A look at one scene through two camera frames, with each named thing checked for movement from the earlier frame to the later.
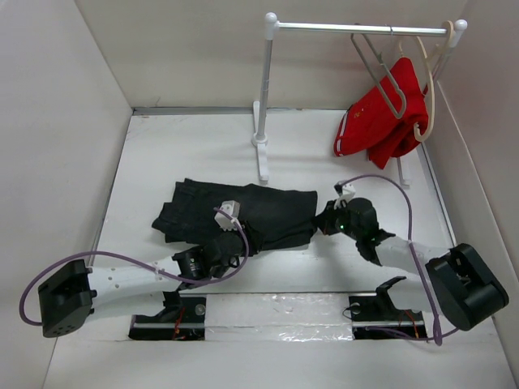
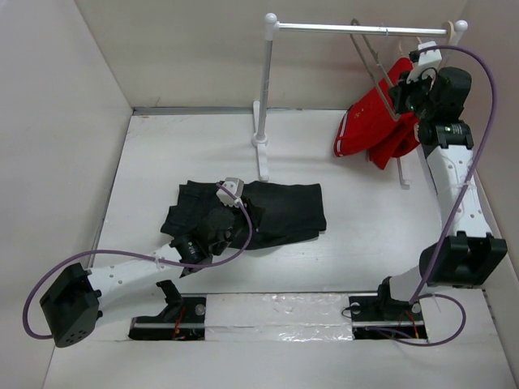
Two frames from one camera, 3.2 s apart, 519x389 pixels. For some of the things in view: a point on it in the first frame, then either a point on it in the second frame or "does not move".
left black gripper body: (242, 253) → (221, 245)
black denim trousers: (269, 215) does not move
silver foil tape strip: (279, 317) does not move
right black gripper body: (337, 220) → (414, 97)
